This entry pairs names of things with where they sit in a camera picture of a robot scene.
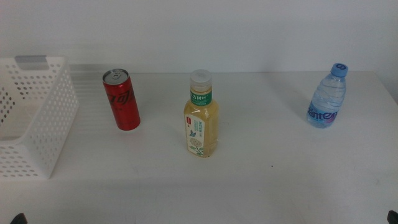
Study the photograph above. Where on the yellow tea bottle white cap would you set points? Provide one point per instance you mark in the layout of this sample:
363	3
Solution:
202	124

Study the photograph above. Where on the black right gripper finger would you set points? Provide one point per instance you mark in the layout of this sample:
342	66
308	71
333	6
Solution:
393	218

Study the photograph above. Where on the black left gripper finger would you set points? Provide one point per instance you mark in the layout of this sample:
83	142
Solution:
20	219

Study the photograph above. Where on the red cola can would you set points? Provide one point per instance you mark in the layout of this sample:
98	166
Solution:
121	105

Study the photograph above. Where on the clear water bottle blue cap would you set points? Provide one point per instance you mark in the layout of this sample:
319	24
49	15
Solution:
326	102

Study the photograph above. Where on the white perforated plastic basket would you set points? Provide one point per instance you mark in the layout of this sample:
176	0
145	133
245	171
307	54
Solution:
57	102

